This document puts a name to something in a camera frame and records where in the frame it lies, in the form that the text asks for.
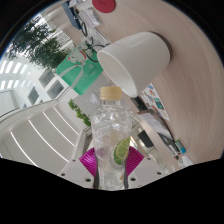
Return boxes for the white plastic packet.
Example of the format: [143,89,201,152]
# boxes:
[79,8,101,28]

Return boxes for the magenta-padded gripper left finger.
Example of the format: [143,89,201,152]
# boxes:
[58,148,100,190]

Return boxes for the row of tall green plants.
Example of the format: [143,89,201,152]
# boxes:
[6,14,71,71]

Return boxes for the colourful sticker sheet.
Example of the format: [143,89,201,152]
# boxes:
[139,83,171,123]

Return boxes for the ceiling light strips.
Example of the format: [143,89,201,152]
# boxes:
[9,106,79,166]

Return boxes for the green plants on cabinet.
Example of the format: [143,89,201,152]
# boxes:
[68,98,92,128]

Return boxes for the white mug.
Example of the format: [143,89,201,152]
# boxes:
[96,31,172,99]

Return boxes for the black chair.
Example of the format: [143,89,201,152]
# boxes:
[137,129,155,149]

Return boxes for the black cable tangle with headset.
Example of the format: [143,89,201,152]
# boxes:
[74,19,111,63]

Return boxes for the black wallet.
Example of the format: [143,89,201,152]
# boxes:
[158,131,181,156]

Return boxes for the clear plastic drink bottle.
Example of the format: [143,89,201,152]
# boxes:
[90,85,133,191]

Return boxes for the brown-framed standing card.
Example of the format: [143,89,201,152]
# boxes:
[136,111,174,143]

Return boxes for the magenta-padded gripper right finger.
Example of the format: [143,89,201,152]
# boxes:
[125,146,173,190]

